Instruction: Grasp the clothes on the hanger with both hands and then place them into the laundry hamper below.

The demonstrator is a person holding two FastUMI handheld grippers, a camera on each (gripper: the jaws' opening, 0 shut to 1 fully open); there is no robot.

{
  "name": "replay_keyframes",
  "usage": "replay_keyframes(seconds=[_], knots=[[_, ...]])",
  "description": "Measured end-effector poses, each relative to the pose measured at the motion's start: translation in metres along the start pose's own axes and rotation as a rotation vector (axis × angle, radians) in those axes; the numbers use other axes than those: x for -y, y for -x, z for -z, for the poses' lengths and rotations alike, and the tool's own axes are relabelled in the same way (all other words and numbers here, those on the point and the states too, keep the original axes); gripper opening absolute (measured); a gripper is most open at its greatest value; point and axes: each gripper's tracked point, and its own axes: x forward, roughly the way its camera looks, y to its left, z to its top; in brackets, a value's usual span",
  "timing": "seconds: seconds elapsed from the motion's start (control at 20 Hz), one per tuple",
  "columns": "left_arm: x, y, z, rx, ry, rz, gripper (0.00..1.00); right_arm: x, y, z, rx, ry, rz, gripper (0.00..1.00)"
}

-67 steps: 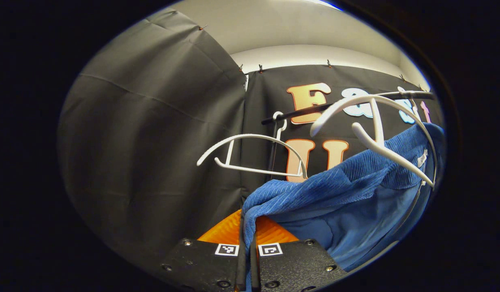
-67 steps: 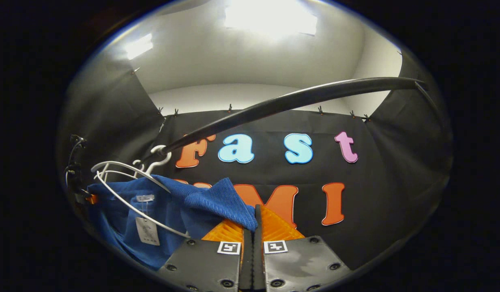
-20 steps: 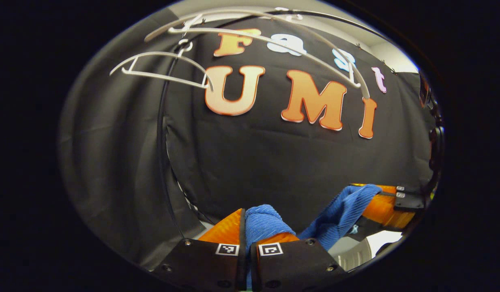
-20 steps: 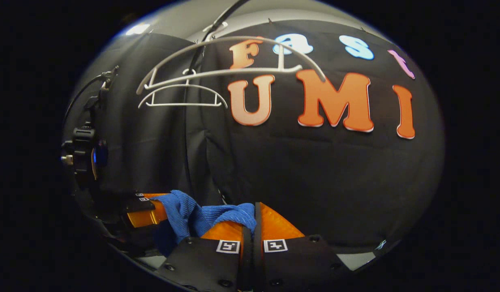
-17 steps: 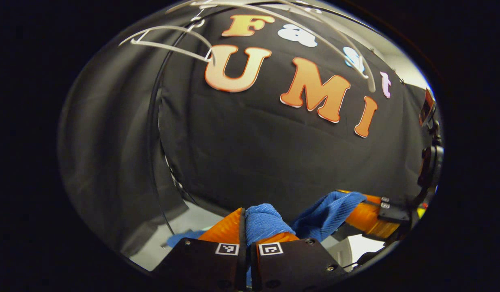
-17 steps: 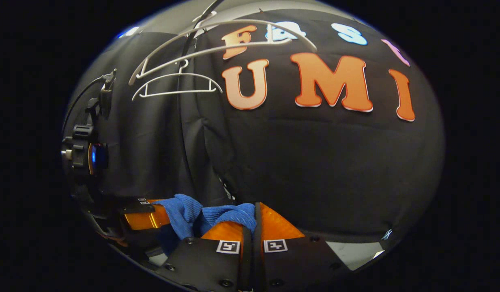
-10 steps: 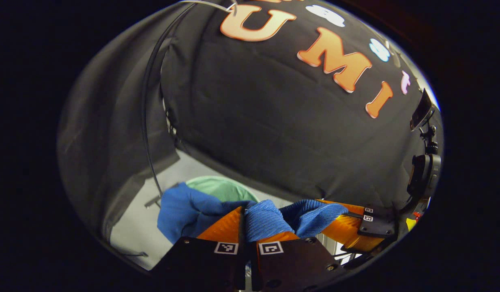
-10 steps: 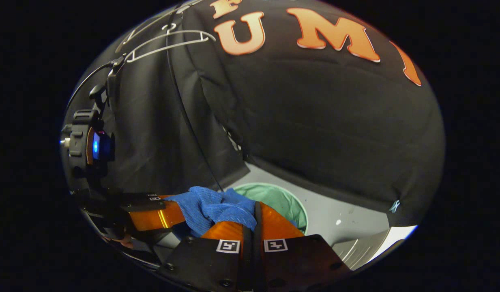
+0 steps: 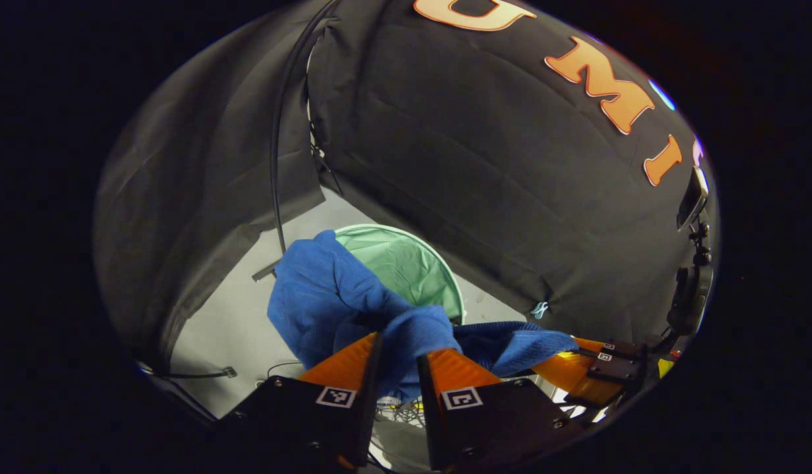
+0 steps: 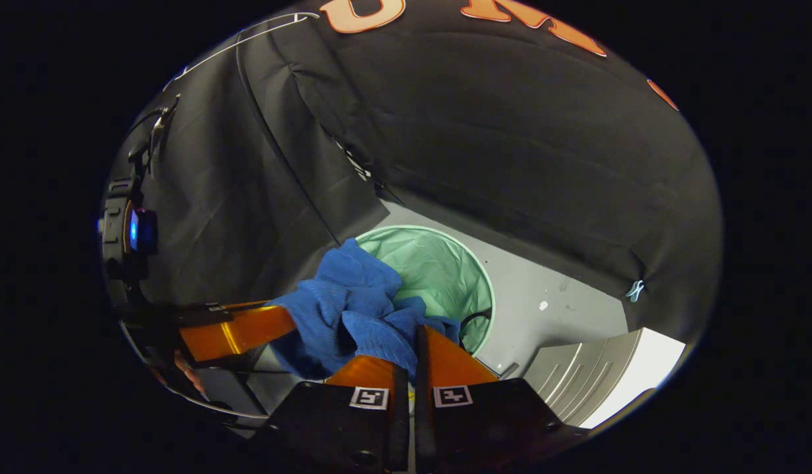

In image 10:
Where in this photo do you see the plain black backdrop cloth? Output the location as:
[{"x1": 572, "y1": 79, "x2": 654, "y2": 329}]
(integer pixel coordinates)
[{"x1": 116, "y1": 26, "x2": 390, "y2": 310}]

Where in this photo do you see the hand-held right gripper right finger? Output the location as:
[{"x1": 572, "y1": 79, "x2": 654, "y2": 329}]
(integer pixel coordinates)
[{"x1": 414, "y1": 324, "x2": 589, "y2": 474}]

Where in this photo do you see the blue corduroy jacket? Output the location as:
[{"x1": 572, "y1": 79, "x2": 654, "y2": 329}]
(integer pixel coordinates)
[{"x1": 267, "y1": 238, "x2": 462, "y2": 382}]

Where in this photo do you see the green laundry hamper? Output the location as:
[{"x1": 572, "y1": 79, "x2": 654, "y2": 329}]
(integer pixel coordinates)
[{"x1": 355, "y1": 225, "x2": 495, "y2": 356}]

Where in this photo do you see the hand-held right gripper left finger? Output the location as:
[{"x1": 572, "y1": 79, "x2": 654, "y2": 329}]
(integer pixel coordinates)
[{"x1": 264, "y1": 354, "x2": 411, "y2": 474}]

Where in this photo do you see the grey ribbed panel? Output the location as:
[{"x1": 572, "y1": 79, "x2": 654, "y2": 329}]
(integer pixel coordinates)
[{"x1": 523, "y1": 329, "x2": 643, "y2": 427}]

